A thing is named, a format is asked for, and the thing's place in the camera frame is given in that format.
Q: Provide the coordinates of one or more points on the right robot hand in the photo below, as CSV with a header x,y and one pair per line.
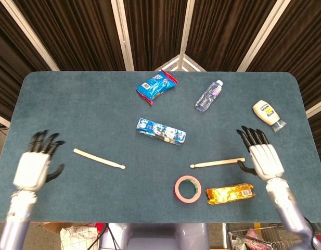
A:
x,y
267,161

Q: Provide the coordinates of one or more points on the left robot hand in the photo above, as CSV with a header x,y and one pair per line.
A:
x,y
31,172

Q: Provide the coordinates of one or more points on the wooden drumstick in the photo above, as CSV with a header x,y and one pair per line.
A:
x,y
217,163
97,158

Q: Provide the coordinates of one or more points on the right lavender robot arm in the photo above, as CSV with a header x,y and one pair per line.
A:
x,y
287,208

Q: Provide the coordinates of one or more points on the gold foil snack pack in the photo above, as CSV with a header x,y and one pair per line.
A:
x,y
228,194

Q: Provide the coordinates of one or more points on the cream mayonnaise squeeze bottle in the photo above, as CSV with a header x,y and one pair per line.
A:
x,y
265,110

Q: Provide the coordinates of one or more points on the brown cardboard box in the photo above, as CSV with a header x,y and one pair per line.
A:
x,y
54,227

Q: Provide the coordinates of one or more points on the white checked bag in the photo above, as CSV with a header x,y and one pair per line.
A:
x,y
77,238

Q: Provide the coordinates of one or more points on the clear plastic water bottle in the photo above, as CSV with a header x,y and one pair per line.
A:
x,y
208,97

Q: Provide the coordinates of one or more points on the small red item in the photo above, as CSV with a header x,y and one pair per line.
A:
x,y
100,226

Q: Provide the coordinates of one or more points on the teal table mat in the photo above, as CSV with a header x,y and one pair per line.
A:
x,y
97,109

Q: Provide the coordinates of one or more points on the red tape roll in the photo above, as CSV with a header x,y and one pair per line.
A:
x,y
178,194

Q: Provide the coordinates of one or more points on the blue Oreo cookie box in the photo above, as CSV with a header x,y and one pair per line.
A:
x,y
160,130

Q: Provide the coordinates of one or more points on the blue snack bag red edges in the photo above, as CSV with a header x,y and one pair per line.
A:
x,y
156,86

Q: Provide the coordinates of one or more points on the lavender robot torso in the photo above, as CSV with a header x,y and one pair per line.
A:
x,y
155,237

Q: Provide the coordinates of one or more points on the dark brown curtain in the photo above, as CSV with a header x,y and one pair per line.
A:
x,y
84,31

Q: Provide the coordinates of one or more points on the white partition frame post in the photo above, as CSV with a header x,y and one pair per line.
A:
x,y
0,120
316,109
30,35
187,26
123,35
263,35

